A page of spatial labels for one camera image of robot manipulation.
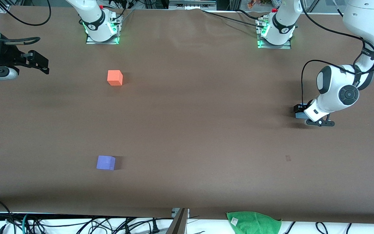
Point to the colourful background object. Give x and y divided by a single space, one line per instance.
258 3

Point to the small white metal bracket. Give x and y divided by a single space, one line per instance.
175 212

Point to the grey metal rail box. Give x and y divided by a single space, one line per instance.
192 4

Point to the orange foam block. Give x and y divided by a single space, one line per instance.
115 77

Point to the black power plug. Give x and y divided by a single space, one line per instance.
155 227

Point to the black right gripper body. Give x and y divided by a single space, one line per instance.
7 56

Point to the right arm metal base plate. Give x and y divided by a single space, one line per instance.
114 40

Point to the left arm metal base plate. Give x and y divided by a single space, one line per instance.
286 46

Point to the blue foam block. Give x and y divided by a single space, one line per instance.
300 115

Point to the green cloth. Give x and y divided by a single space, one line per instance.
255 224

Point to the purple foam block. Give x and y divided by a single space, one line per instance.
105 162

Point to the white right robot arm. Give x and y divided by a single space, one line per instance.
94 19

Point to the grey metal post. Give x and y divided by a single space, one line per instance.
179 224

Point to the brown table cover sheet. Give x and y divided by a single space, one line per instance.
187 130

